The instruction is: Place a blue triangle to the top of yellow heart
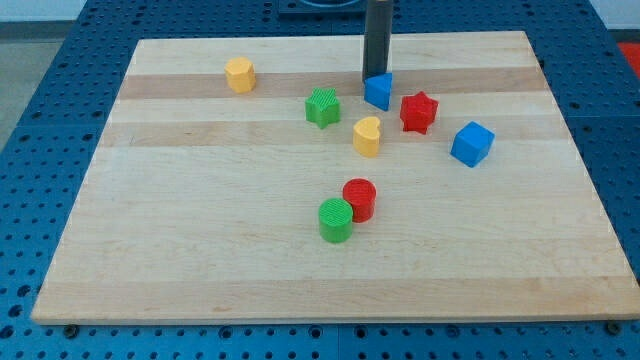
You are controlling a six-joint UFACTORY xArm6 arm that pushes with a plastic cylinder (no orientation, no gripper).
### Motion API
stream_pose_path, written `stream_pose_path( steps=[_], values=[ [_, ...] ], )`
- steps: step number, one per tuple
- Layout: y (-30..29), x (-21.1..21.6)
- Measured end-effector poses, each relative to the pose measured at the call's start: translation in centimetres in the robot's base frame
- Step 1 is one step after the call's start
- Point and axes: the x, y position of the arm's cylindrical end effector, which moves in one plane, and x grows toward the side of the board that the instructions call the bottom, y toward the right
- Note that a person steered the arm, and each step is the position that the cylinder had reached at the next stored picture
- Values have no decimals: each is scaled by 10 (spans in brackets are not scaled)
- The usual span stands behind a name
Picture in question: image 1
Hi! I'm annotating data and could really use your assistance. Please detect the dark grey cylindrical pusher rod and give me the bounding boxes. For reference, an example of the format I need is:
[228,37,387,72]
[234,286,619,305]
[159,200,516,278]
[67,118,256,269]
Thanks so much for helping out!
[362,0,393,81]

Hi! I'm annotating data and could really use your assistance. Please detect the blue triangle block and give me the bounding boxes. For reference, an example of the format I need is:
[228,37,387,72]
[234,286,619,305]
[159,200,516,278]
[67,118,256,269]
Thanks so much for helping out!
[364,73,393,111]

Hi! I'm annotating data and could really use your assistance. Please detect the yellow heart block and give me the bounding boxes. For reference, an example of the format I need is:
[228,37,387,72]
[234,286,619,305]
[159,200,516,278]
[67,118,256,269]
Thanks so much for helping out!
[352,116,381,158]

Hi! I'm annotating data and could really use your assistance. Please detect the red star block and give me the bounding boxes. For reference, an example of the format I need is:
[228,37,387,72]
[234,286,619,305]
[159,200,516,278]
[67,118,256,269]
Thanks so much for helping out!
[400,91,439,135]

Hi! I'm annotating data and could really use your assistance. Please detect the green star block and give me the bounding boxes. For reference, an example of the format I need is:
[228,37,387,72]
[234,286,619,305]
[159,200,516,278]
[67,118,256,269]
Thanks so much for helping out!
[305,88,340,129]

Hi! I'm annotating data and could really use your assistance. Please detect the yellow hexagon block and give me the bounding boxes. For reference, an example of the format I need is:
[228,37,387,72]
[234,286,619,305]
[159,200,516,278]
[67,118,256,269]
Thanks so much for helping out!
[224,57,256,93]

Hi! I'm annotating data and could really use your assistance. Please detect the blue cube block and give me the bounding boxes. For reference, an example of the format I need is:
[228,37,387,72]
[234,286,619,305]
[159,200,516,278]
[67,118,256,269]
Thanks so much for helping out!
[450,121,495,168]

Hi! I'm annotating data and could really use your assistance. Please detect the red cylinder block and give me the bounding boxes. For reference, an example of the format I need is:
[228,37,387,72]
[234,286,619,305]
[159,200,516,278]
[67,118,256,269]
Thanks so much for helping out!
[342,178,377,223]

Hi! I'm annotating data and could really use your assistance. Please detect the green cylinder block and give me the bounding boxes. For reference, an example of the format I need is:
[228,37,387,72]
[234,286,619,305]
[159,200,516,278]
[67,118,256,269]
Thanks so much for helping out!
[318,198,353,243]

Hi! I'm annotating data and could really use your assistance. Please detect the wooden board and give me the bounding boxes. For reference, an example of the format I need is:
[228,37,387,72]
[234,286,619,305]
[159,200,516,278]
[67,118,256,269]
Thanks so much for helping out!
[31,31,639,325]

